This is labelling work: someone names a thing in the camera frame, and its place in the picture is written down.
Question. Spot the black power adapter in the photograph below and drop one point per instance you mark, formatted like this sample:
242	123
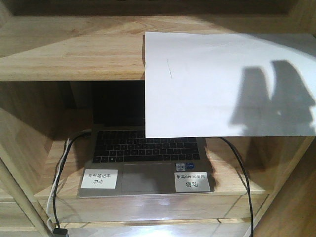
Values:
60	232

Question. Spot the silver Huawei laptop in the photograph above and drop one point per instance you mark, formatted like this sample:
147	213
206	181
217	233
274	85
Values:
123	161

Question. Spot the white paper sheet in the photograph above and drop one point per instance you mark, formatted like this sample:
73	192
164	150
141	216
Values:
230	85

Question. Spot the wooden shelf unit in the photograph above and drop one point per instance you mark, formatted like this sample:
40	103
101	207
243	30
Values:
50	50

